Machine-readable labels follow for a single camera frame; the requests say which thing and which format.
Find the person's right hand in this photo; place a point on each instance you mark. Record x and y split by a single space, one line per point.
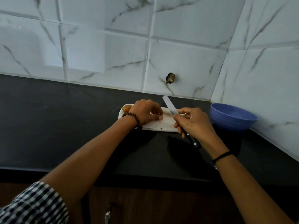
198 128

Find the person's left hand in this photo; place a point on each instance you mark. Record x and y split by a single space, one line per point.
144 111

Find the whole brown potato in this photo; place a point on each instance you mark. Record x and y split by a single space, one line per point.
126 108

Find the white cutting board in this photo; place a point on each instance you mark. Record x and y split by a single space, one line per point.
163 124

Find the steel kitchen knife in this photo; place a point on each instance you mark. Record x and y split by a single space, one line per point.
170 106

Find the blue plastic bowl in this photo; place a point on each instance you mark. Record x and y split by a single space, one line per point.
233 116

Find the person's left forearm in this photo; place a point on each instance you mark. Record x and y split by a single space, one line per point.
86 160

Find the person's right forearm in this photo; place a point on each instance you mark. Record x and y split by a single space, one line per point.
250 195

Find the black wristband with charm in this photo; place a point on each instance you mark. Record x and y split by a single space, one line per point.
222 156

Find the black white checkered shirt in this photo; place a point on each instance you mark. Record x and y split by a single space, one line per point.
32 207

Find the brown wall pipe stub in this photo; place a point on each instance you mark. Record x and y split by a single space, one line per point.
170 78

